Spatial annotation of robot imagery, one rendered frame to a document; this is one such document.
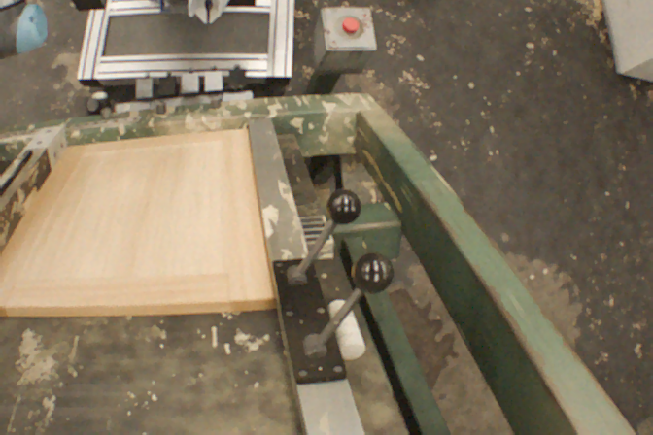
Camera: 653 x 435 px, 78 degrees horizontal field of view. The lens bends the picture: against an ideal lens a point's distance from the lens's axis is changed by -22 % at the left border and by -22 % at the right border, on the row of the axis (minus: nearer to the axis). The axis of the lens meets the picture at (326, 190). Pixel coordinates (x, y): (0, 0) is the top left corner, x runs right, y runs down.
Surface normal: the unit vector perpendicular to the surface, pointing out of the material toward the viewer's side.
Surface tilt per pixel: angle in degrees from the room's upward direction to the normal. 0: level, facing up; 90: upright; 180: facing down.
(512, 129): 0
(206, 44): 0
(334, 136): 36
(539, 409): 90
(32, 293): 55
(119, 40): 0
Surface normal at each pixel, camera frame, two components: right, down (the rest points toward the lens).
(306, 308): 0.02, -0.88
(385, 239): 0.19, 0.46
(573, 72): 0.17, -0.14
